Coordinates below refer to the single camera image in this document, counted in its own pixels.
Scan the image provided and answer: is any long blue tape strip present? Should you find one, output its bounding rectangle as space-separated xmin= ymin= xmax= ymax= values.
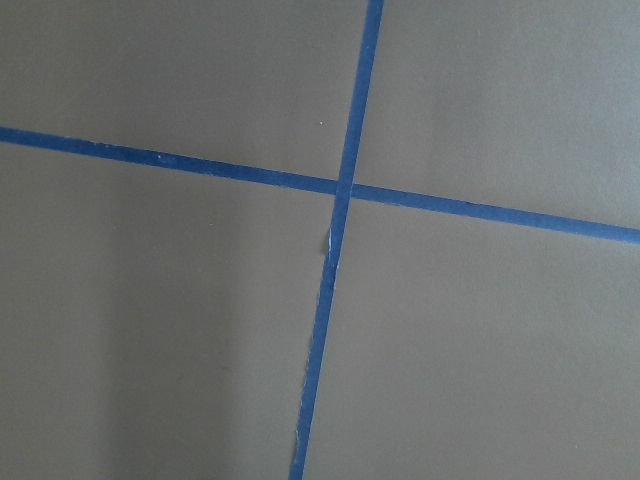
xmin=288 ymin=1 xmax=384 ymax=479

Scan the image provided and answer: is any crossing blue tape strip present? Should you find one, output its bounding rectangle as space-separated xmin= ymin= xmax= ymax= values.
xmin=1 ymin=127 xmax=639 ymax=244

